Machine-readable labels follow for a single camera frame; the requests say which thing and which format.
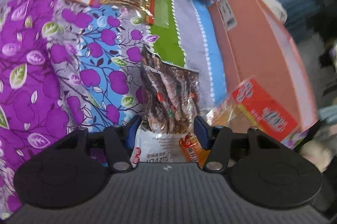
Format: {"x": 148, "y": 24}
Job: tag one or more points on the brown fish snack packet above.
{"x": 168, "y": 103}

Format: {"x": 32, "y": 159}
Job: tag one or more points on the pink cardboard box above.
{"x": 263, "y": 55}

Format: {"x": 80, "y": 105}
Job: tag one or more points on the red snack packet clear window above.
{"x": 263, "y": 105}

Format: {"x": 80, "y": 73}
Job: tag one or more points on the purple floral printed bedsheet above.
{"x": 39, "y": 82}

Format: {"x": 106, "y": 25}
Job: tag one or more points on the blue curtain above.
{"x": 302, "y": 16}

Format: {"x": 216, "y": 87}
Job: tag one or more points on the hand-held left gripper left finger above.
{"x": 133, "y": 132}

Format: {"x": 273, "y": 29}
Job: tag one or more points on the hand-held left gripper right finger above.
{"x": 202, "y": 133}

